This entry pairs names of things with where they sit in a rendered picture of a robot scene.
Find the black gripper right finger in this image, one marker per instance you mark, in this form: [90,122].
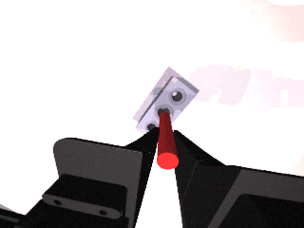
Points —
[208,188]

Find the red peg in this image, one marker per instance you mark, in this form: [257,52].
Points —
[167,156]

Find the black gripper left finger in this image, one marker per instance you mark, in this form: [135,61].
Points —
[128,165]

